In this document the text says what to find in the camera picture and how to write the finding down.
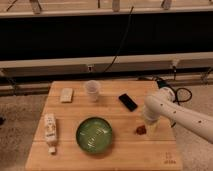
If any red pepper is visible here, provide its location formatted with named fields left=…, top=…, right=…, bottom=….
left=136, top=125, right=147, bottom=135

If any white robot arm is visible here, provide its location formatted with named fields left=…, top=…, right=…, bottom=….
left=143, top=87, right=213, bottom=144

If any black phone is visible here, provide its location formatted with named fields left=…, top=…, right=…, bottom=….
left=119, top=94, right=138, bottom=112

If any green bowl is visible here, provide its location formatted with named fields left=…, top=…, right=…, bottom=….
left=76, top=117, right=113, bottom=154

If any clear plastic cup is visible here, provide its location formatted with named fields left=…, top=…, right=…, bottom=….
left=84, top=80, right=100, bottom=102

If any white lying bottle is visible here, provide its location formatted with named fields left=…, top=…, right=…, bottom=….
left=44, top=114, right=57, bottom=155

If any black cable at right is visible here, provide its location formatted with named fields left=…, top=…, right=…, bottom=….
left=138, top=75, right=193, bottom=128

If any black hanging cable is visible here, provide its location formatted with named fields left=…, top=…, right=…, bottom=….
left=101, top=5, right=135, bottom=74

